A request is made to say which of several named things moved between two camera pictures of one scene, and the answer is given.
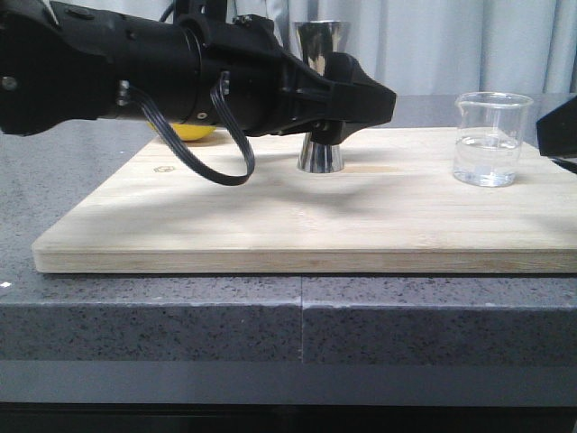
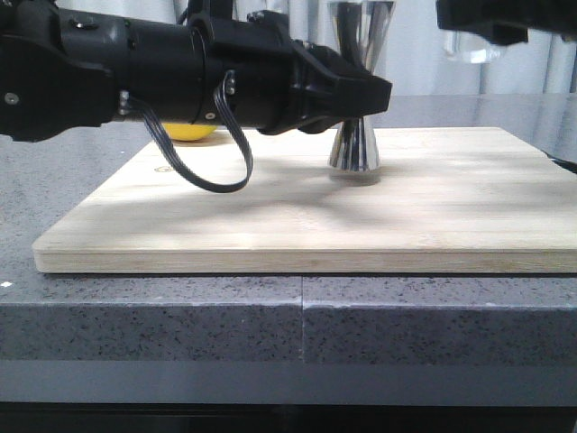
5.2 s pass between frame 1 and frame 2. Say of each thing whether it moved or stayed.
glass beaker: moved
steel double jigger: moved
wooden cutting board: stayed
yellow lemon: stayed
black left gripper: stayed
